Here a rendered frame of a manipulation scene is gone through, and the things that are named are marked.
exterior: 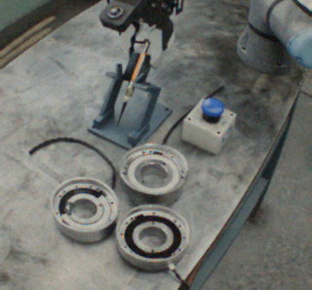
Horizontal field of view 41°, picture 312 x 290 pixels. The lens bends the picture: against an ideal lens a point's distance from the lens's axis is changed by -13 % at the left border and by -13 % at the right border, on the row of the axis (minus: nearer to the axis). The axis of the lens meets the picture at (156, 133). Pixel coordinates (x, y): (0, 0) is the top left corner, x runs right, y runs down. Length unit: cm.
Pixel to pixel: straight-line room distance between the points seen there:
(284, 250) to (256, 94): 87
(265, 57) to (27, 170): 57
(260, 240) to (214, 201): 97
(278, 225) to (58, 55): 111
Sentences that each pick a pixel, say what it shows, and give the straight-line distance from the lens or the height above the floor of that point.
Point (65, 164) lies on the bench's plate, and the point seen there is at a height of 80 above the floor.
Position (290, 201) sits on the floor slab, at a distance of 186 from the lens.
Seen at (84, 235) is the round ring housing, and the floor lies 83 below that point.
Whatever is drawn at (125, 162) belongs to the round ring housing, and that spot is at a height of 83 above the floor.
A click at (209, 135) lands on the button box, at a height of 84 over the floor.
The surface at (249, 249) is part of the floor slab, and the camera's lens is 168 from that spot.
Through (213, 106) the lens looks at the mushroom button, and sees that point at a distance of 79.
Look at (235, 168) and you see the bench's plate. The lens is 80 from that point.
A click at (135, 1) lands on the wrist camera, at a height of 107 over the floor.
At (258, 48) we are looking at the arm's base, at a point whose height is 85.
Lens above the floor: 138
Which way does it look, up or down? 44 degrees down
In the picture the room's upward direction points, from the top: 5 degrees clockwise
